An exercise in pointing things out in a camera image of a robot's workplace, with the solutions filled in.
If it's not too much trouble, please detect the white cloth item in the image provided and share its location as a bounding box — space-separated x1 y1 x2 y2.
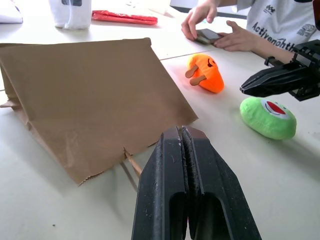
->
0 0 24 25

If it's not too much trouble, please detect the orange plush toy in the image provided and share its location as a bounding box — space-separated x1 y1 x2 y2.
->
184 53 225 94

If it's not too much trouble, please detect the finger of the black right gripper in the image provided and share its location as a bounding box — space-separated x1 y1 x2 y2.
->
240 74 311 98
239 56 309 90

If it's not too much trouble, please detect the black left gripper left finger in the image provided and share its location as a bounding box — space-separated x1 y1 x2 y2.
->
131 126 187 240

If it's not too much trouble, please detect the person's right hand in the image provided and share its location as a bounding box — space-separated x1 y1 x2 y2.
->
181 0 221 42

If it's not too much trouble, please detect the brown paper bag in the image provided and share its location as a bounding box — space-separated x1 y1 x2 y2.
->
0 37 200 192

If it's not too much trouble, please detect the red flat packet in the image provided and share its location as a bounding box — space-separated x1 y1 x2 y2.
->
91 9 159 26

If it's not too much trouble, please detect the person in white shirt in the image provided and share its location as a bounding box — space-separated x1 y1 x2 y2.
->
236 0 320 55

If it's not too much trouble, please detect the green plush toy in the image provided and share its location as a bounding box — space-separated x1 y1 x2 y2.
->
239 96 298 141

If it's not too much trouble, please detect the person's left hand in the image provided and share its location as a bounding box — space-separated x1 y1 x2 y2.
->
213 20 257 53

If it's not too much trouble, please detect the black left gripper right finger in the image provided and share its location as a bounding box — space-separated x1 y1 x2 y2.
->
181 125 263 240

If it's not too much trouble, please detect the dark smartphone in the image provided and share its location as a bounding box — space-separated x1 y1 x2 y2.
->
194 28 224 45

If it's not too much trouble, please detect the red object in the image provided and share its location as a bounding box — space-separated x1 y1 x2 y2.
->
312 0 320 24

